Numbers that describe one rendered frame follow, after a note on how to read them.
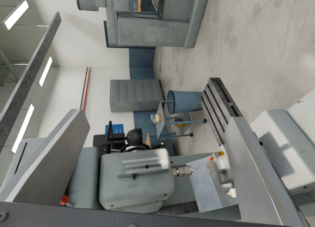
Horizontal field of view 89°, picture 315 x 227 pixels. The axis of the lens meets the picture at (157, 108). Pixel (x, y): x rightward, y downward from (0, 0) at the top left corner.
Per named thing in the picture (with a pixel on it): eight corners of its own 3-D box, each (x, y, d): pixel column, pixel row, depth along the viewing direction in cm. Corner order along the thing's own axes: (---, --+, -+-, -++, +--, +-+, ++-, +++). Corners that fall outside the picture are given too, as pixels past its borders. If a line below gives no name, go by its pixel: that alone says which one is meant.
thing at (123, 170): (167, 159, 69) (116, 164, 65) (168, 168, 67) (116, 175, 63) (165, 162, 72) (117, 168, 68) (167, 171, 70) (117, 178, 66)
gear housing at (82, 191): (98, 144, 70) (73, 146, 68) (93, 208, 55) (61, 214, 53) (107, 170, 96) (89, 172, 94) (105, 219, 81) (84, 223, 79)
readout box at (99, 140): (124, 130, 113) (93, 132, 109) (125, 142, 107) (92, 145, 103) (125, 144, 128) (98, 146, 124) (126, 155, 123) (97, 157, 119)
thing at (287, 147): (283, 107, 82) (263, 108, 79) (342, 178, 61) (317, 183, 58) (234, 150, 120) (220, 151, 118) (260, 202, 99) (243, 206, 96)
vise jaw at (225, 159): (229, 143, 83) (222, 144, 82) (242, 173, 74) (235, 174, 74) (223, 148, 88) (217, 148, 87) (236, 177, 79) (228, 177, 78)
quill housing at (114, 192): (168, 145, 78) (99, 151, 72) (178, 191, 65) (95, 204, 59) (162, 160, 93) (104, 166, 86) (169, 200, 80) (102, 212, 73)
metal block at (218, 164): (225, 156, 85) (214, 157, 84) (229, 168, 81) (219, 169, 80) (221, 160, 89) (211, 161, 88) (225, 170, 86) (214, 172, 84)
